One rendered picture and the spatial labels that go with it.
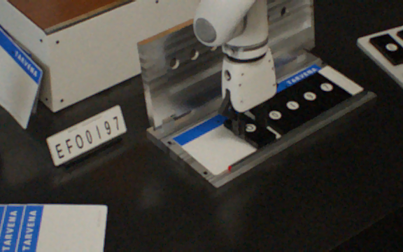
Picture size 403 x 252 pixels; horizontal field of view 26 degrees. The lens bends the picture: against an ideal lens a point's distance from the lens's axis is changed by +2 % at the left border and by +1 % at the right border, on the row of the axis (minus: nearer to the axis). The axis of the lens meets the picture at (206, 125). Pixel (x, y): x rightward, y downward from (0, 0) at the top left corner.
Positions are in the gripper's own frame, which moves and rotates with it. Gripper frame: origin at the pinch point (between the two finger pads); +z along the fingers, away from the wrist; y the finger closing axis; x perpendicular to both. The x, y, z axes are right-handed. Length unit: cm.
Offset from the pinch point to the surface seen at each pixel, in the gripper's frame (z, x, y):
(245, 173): 4.6, -6.6, -7.9
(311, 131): 4.1, -6.4, 10.0
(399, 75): 4.8, -3.7, 39.5
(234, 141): 2.8, 0.7, -3.7
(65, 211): -4.3, -2.6, -43.0
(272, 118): 1.7, 0.1, 5.8
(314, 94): 1.6, 0.2, 17.9
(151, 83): -10.8, 10.9, -14.2
